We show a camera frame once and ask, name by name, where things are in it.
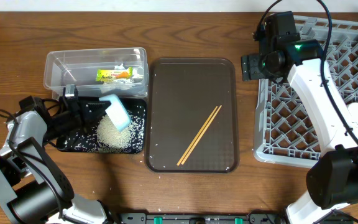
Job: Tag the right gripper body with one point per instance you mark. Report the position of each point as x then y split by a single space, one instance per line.
261 68

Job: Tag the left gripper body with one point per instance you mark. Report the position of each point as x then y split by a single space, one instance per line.
66 124

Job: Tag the light blue bowl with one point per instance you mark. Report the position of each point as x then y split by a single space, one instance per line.
117 112

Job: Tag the white rice pile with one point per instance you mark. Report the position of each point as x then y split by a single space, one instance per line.
113 137

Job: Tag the yellow snack wrapper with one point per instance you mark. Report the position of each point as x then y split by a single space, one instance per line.
109 76

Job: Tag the white tissue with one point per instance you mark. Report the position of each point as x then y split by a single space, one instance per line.
138 73

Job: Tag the white cup green inside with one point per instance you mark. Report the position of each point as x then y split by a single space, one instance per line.
353 110

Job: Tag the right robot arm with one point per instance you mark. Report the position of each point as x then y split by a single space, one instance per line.
332 183

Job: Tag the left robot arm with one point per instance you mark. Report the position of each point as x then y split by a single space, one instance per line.
33 189

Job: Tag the black waste tray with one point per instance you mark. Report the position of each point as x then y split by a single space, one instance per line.
73 144

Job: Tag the grey dishwasher rack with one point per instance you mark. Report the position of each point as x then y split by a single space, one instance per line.
283 133

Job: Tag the clear plastic bin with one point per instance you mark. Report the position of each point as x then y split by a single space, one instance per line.
80 67

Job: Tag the wooden chopstick right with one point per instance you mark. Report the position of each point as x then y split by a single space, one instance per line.
203 132

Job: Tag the wooden chopstick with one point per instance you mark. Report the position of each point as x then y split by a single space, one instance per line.
196 137
203 132

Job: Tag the wooden chopstick left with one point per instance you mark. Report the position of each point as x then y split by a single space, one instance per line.
196 137

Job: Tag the brown serving tray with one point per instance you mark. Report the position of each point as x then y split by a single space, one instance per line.
182 94

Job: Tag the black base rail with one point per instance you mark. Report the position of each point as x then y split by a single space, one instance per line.
253 218

